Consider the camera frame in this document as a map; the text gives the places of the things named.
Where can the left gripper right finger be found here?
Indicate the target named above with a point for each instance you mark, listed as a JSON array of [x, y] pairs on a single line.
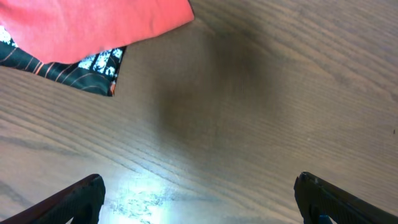
[[322, 202]]

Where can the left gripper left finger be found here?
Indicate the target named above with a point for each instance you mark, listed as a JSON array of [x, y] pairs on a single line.
[[80, 203]]

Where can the folded black printed t-shirt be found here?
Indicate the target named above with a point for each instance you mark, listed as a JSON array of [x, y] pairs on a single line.
[[95, 74]]

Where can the folded red t-shirt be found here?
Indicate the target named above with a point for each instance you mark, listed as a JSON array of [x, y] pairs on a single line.
[[68, 31]]

